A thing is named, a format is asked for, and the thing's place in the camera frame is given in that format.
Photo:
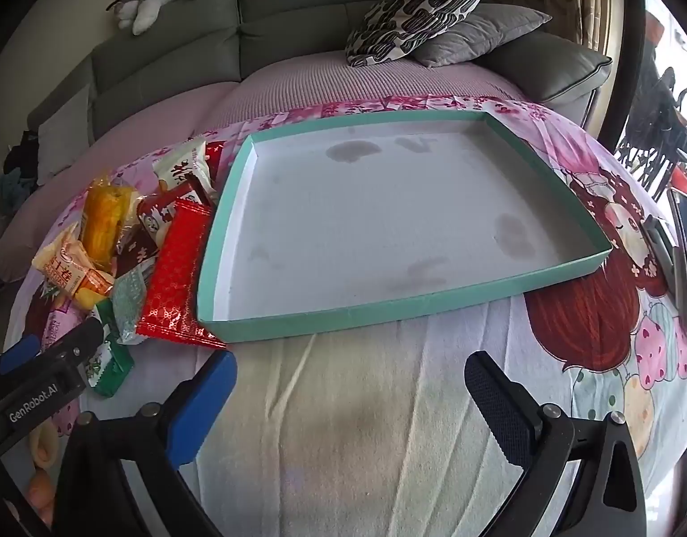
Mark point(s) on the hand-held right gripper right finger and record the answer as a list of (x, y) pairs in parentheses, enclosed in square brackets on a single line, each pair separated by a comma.
[(497, 403)]

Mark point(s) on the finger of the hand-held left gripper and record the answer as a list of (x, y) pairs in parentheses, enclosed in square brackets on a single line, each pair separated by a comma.
[(80, 341), (19, 352)]

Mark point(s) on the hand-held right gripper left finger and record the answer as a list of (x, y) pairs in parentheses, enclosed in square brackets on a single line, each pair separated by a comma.
[(201, 403)]

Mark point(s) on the pink snack packet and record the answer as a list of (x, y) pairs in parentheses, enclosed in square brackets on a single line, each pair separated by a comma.
[(58, 319)]

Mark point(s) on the cream and orange snack packet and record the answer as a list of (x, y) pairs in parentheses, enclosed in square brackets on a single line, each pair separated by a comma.
[(69, 268)]

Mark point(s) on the red patterned packet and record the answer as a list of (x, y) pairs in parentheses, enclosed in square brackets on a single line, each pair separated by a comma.
[(173, 285)]

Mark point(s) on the yellow snack packet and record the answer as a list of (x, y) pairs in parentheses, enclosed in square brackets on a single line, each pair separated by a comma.
[(103, 218)]

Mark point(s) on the teal shallow cardboard box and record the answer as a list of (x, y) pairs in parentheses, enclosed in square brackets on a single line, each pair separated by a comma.
[(377, 224)]

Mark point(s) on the person's left hand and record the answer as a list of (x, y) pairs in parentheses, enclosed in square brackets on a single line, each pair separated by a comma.
[(39, 495)]

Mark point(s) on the green dotted snack packet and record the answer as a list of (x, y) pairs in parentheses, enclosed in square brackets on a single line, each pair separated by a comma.
[(128, 302)]

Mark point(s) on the red and white snack packet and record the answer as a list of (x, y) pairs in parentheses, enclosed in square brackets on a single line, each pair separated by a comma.
[(153, 218)]

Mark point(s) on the printed cartoon blanket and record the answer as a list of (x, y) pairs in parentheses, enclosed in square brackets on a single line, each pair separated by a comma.
[(349, 403)]

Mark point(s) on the teal cloth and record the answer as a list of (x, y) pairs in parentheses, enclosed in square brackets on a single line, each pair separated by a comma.
[(13, 190)]

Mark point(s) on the dark clothes pile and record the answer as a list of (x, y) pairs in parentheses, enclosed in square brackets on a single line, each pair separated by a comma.
[(22, 154)]

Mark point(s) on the pale grey pillow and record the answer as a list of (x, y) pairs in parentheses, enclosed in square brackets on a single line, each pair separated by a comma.
[(64, 134)]

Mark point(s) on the pink ribbed sofa cover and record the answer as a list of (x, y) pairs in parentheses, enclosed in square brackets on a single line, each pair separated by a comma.
[(299, 89)]

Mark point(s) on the black and white patterned pillow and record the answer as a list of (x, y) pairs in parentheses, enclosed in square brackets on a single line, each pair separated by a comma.
[(416, 11)]

